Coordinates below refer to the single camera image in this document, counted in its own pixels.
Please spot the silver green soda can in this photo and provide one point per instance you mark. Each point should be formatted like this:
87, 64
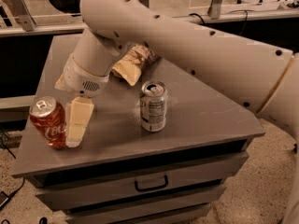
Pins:
153, 105

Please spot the black drawer handle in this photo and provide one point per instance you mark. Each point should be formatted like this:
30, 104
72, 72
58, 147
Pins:
147, 184

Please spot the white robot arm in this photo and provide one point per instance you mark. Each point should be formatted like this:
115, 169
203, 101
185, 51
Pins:
247, 71

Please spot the grey drawer cabinet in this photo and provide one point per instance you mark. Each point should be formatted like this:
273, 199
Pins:
203, 142

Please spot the red coke can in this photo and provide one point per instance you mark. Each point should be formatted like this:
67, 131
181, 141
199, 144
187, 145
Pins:
48, 116

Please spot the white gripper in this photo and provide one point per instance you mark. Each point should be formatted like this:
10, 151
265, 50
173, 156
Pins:
81, 77

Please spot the brown chip bag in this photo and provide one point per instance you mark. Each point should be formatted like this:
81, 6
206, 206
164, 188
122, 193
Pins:
132, 65

